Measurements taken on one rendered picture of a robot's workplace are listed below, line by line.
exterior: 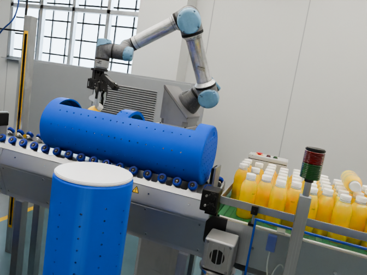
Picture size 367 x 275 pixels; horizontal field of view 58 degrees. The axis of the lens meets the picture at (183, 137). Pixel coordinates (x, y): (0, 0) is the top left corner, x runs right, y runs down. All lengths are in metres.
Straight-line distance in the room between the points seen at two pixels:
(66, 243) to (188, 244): 0.62
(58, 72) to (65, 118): 2.24
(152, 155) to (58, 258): 0.58
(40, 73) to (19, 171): 2.28
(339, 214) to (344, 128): 2.91
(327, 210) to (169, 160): 0.67
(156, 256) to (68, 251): 1.02
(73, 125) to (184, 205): 0.67
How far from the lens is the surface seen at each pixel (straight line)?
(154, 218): 1.61
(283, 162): 1.76
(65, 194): 1.17
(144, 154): 1.53
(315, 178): 1.13
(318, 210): 1.43
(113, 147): 1.60
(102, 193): 1.14
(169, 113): 1.95
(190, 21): 1.72
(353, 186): 1.43
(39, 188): 1.96
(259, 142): 4.29
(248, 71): 4.31
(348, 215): 1.40
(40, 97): 4.13
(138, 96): 3.37
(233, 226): 1.38
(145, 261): 2.23
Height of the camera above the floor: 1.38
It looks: 8 degrees down
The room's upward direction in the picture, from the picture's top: 9 degrees clockwise
